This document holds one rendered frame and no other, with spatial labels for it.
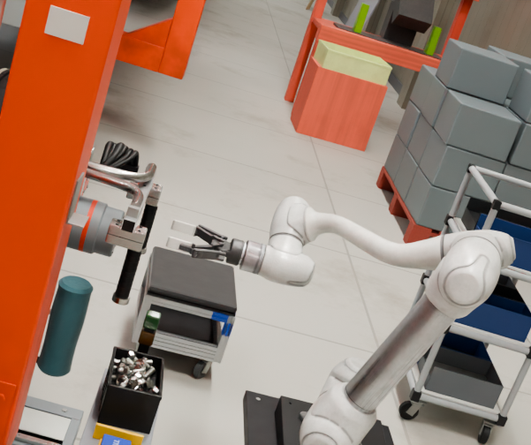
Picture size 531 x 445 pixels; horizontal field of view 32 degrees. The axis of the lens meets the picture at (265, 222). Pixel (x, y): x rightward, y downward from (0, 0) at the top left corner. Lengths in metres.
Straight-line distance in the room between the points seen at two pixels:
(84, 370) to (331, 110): 4.78
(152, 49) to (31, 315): 4.21
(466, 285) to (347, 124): 5.72
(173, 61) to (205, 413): 3.02
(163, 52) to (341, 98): 2.30
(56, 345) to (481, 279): 1.08
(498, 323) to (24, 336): 2.32
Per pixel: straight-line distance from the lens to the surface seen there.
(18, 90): 1.75
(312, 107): 7.83
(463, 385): 3.91
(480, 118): 5.85
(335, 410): 2.54
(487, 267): 2.30
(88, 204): 2.45
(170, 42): 5.96
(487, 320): 3.80
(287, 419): 2.89
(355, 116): 7.91
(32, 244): 1.83
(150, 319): 2.54
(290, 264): 2.62
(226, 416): 3.50
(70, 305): 2.41
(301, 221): 2.69
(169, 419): 3.37
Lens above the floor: 1.80
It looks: 19 degrees down
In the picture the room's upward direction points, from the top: 19 degrees clockwise
